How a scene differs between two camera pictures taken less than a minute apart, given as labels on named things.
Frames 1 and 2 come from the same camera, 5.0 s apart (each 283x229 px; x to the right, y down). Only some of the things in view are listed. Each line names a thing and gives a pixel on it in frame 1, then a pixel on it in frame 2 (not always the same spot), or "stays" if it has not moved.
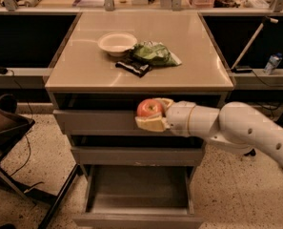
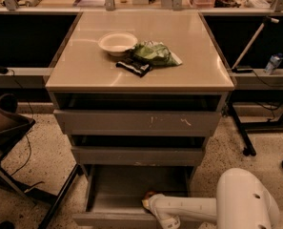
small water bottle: [272, 63] stays
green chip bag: [153, 53] stays
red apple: [149, 107] -> [148, 195]
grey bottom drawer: [139, 197] stays
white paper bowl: [116, 43] stays
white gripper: [177, 117] -> [154, 202]
